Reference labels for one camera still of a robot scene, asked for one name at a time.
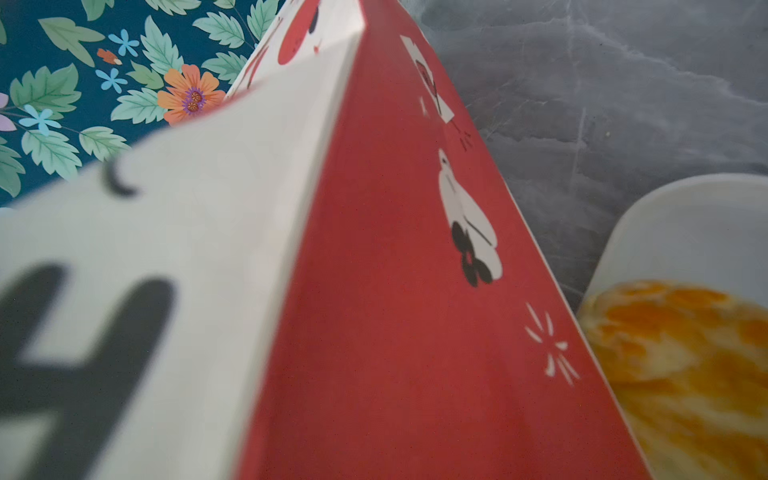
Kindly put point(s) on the red white paper bag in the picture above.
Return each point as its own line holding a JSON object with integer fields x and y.
{"x": 323, "y": 277}

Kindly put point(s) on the swirled fake pastry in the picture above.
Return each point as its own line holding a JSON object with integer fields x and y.
{"x": 688, "y": 366}

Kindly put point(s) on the white plastic tray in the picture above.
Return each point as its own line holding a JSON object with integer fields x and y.
{"x": 708, "y": 230}

